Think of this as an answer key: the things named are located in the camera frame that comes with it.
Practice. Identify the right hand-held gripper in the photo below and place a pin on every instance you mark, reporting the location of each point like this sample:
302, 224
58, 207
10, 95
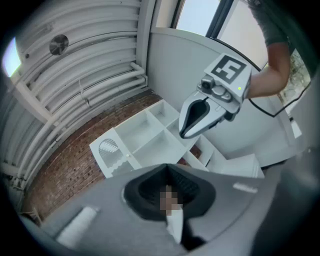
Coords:
231, 82

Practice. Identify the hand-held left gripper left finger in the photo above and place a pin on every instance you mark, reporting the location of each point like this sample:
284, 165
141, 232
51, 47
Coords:
100, 205

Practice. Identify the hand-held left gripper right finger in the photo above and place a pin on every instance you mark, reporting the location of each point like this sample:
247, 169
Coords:
230, 205

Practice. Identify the white cabinet door with glass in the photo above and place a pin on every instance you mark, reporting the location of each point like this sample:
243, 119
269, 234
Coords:
107, 150

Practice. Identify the person's right forearm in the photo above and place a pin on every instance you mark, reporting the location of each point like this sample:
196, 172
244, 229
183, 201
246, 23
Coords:
268, 83

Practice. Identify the white shelf cabinet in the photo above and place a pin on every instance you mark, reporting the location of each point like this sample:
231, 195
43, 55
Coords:
140, 125

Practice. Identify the white ceiling pipe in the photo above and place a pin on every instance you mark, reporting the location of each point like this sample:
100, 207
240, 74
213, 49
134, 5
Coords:
117, 90
136, 68

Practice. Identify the glass window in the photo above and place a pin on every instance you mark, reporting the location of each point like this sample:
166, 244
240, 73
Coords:
11, 57
243, 35
197, 15

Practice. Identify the round ceiling vent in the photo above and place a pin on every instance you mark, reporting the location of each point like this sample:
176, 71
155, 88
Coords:
58, 44

